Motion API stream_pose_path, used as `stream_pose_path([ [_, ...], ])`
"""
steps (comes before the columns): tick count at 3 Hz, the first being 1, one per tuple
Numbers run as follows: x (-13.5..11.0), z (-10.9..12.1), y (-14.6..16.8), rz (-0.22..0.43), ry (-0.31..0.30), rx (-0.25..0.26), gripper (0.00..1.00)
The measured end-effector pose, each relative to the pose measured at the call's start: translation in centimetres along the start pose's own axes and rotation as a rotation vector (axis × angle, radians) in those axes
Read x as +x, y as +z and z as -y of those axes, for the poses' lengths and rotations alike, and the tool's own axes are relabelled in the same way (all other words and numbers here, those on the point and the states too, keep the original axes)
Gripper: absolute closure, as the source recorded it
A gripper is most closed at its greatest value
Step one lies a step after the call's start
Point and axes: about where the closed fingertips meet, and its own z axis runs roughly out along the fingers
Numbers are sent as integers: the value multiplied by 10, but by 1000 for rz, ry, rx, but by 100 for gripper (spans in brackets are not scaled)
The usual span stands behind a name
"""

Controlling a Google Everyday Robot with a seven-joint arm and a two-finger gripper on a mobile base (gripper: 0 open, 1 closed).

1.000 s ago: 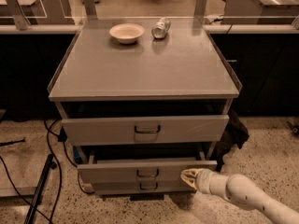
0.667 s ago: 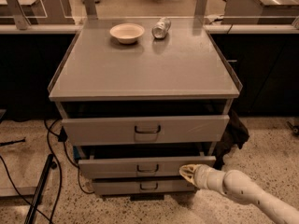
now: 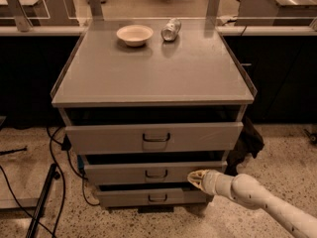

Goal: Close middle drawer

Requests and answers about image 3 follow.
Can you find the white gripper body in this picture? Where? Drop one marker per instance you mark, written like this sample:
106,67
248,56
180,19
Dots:
209,181

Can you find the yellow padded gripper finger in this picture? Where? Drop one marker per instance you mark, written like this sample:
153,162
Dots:
199,179

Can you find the grey drawer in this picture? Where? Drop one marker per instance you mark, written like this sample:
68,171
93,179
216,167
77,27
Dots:
146,138
132,195
113,169

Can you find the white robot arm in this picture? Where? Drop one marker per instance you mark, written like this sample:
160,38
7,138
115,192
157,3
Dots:
248,192

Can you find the grey bottom drawer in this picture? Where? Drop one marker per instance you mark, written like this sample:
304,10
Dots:
132,195

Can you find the grey top drawer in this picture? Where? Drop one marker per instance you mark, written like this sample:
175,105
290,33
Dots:
146,138

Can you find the grey metal drawer cabinet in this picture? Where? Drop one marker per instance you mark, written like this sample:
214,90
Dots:
194,79

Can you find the black cloth beside cabinet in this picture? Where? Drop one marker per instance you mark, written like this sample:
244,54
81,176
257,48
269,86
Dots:
250,142

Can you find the black metal bar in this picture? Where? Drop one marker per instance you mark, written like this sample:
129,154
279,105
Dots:
39,210

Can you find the silver crushed can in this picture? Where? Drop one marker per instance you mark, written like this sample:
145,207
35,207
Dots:
171,29

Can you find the white ceramic bowl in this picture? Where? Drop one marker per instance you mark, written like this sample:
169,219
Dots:
135,35

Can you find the grey background desk right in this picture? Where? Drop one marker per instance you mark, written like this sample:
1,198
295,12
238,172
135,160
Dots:
276,12

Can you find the grey background desk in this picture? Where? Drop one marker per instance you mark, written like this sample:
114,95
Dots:
42,13
276,12

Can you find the black stick on floor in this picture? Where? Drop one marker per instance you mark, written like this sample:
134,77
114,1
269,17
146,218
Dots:
8,152

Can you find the grey background desk left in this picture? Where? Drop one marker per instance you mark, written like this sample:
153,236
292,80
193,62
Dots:
42,13

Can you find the right grey bracket post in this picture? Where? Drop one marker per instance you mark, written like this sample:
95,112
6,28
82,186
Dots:
212,9

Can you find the grey bracket post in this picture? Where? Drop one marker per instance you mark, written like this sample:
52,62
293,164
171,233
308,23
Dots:
21,20
212,9
96,10

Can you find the middle grey bracket post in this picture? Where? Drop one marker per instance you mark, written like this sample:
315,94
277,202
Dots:
96,10

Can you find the left grey bracket post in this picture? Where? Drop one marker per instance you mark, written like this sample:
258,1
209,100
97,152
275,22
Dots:
21,20

